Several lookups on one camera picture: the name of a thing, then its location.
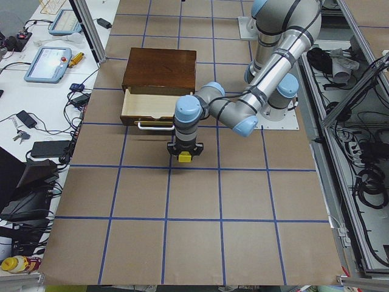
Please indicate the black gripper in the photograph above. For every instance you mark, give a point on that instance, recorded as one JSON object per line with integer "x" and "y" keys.
{"x": 185, "y": 147}

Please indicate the yellow block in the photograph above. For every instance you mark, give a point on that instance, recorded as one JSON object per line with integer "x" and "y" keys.
{"x": 185, "y": 157}

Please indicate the light wooden drawer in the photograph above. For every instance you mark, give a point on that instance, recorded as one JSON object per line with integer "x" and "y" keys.
{"x": 150, "y": 105}

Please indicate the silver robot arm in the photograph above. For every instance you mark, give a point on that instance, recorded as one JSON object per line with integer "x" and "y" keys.
{"x": 285, "y": 29}

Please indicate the dark wooden drawer cabinet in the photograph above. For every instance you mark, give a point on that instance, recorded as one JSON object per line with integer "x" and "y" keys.
{"x": 160, "y": 71}

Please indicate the black power brick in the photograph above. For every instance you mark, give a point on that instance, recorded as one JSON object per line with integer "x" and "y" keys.
{"x": 49, "y": 149}

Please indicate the yellow tool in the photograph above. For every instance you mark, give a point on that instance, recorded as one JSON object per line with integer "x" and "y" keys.
{"x": 76, "y": 59}

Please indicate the black laptop charger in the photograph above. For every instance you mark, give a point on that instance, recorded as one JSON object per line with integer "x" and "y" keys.
{"x": 104, "y": 23}

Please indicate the near teach pendant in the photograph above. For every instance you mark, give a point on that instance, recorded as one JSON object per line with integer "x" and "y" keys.
{"x": 49, "y": 65}

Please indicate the teach pendant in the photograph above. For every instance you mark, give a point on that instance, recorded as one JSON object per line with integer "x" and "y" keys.
{"x": 65, "y": 23}
{"x": 49, "y": 65}

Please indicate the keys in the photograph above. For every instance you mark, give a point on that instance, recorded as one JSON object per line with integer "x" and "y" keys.
{"x": 21, "y": 136}

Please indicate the black smartphone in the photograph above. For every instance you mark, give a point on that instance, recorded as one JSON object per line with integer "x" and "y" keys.
{"x": 26, "y": 119}

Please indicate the far teach pendant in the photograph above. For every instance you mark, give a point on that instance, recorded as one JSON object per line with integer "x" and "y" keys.
{"x": 65, "y": 23}

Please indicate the yellow mustard bottle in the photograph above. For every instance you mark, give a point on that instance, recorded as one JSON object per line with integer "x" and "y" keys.
{"x": 21, "y": 264}

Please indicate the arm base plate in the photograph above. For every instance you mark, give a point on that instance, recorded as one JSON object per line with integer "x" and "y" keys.
{"x": 247, "y": 28}
{"x": 277, "y": 114}

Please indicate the aluminium frame post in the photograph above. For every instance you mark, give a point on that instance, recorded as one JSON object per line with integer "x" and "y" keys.
{"x": 83, "y": 15}

